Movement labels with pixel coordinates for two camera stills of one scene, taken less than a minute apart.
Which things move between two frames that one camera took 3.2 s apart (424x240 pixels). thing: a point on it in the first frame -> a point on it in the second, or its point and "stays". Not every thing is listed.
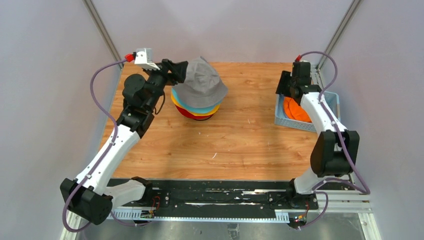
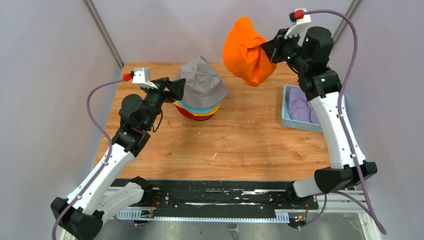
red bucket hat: (187, 114) stays
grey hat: (203, 87) stays
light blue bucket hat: (203, 109) stays
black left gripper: (176, 74) -> (175, 88)
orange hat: (292, 110) -> (243, 53)
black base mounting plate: (223, 198) stays
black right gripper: (285, 77) -> (272, 48)
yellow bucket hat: (176, 103) stays
